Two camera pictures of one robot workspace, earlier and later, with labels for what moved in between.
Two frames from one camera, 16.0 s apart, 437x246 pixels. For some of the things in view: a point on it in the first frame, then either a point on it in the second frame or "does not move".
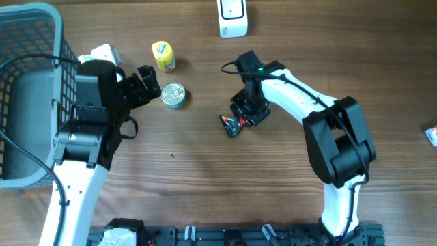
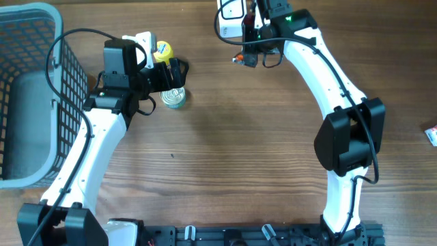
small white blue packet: (431, 134) does not move
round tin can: (173, 95) does not move
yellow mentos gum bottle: (164, 56) does not move
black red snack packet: (232, 126) -> (250, 41)
